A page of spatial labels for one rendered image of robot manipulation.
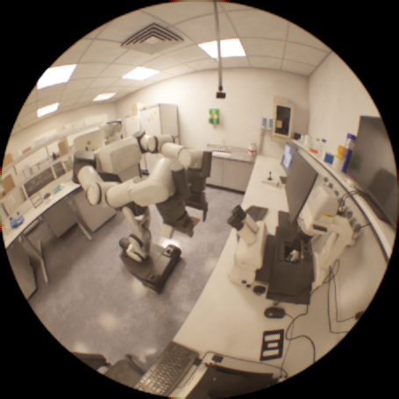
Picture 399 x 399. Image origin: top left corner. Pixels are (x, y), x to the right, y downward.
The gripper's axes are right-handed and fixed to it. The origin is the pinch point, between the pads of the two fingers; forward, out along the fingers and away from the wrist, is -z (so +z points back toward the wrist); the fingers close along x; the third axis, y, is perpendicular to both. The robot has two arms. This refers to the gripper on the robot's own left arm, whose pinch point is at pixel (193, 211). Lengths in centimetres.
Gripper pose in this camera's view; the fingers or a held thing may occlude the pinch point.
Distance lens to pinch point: 58.8
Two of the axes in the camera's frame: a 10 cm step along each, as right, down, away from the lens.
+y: 4.4, -3.3, 8.4
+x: 9.0, 2.3, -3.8
